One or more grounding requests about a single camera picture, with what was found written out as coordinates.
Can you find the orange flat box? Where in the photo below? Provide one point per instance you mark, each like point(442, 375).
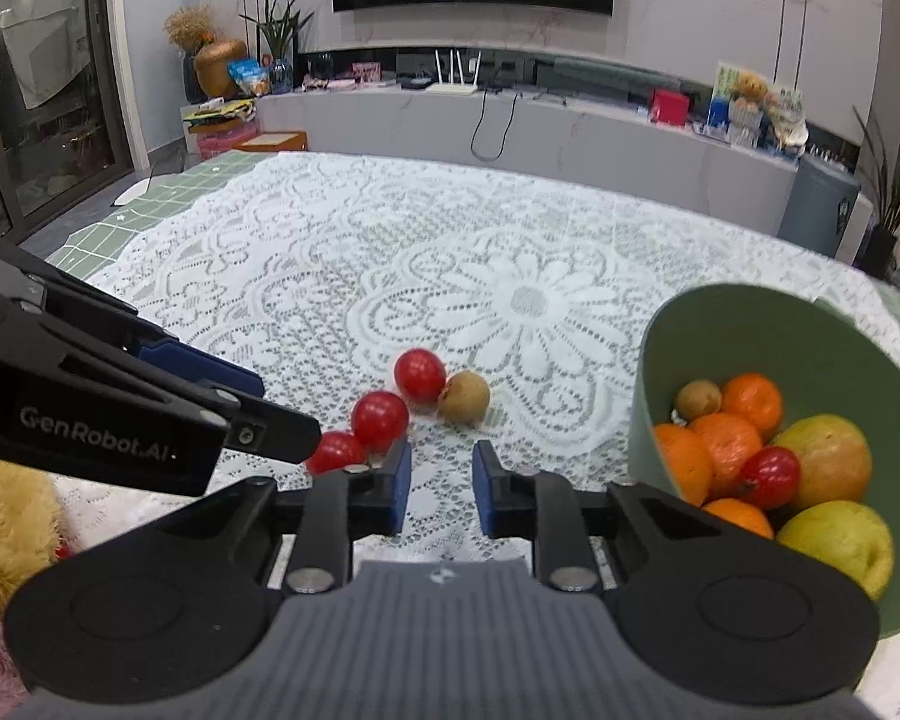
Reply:
point(271, 142)

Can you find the green leafy plant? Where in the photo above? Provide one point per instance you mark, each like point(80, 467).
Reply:
point(281, 37)

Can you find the white lace tablecloth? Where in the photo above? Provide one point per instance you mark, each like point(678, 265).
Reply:
point(420, 240)

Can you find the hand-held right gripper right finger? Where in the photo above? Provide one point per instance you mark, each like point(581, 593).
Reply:
point(486, 495)

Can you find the pink box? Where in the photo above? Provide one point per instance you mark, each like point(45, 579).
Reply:
point(221, 141)

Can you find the yellow stack of books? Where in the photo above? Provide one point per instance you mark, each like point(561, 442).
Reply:
point(217, 111)

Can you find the brown kiwi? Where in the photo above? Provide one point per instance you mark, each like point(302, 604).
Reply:
point(697, 399)
point(463, 395)

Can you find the potted plant with long leaves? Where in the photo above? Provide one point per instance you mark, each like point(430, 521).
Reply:
point(889, 187)

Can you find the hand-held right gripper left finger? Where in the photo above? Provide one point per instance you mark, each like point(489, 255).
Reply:
point(397, 491)

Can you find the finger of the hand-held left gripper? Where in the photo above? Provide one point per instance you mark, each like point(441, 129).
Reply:
point(277, 431)
point(202, 364)

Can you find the golden vase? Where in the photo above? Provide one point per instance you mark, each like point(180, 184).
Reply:
point(219, 69)

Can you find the green bowl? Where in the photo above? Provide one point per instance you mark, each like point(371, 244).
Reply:
point(757, 337)

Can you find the large yellow plush toy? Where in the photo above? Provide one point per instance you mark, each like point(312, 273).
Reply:
point(11, 525)

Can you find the white round device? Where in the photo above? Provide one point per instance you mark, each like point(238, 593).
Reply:
point(130, 193)

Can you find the red box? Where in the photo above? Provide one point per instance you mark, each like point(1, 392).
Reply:
point(671, 106)

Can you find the orange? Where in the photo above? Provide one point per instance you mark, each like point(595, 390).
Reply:
point(752, 403)
point(679, 465)
point(726, 444)
point(739, 517)

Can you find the grey tv cabinet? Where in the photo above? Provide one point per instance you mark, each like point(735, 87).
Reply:
point(607, 157)

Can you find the white router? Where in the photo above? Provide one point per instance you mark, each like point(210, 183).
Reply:
point(454, 86)

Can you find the glass door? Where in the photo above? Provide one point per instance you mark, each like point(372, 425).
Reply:
point(45, 90)

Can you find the blue snack bag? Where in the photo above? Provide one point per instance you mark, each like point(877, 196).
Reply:
point(249, 79)

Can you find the dried flower bunch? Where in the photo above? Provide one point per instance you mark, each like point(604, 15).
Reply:
point(191, 26)

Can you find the grey bin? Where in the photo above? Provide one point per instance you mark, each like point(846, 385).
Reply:
point(817, 206)

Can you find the red tomato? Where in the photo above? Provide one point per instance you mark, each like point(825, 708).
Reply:
point(379, 420)
point(420, 375)
point(335, 452)
point(771, 476)

